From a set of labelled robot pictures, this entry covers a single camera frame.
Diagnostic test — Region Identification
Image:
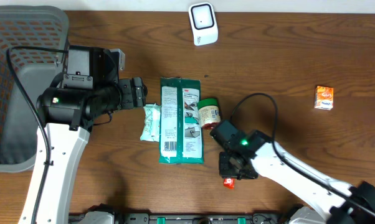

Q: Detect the small red sachet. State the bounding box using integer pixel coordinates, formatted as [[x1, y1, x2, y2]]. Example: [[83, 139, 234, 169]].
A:
[[223, 178, 235, 189]]

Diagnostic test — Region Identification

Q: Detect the teal packet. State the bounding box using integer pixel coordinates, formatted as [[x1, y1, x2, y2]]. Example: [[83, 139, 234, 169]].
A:
[[140, 104, 161, 142]]

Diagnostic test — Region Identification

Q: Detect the green lid spice jar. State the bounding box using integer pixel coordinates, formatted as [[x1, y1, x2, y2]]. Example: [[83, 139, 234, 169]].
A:
[[197, 98, 221, 129]]

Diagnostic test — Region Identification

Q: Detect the white green packet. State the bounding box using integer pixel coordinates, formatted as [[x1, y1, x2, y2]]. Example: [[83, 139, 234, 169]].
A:
[[159, 77, 204, 164]]

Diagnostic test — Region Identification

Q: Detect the small orange box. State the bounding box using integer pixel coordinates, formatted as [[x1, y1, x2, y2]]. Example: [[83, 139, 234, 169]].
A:
[[314, 86, 334, 110]]

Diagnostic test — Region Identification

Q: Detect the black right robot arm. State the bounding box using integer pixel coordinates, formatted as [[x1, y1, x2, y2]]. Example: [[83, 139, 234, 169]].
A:
[[210, 120, 375, 223]]

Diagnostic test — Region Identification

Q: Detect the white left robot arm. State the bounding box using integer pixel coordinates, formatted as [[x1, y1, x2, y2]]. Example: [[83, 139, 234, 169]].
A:
[[19, 45, 147, 223]]

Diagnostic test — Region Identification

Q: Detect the white barcode scanner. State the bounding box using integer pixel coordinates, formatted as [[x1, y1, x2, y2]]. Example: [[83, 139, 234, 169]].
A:
[[188, 2, 219, 46]]

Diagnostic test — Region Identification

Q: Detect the grey plastic mesh basket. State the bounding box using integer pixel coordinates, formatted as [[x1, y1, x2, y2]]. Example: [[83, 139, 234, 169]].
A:
[[0, 6, 69, 173]]

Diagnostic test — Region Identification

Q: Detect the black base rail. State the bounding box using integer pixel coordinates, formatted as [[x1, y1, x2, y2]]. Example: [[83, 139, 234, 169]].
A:
[[68, 204, 303, 224]]

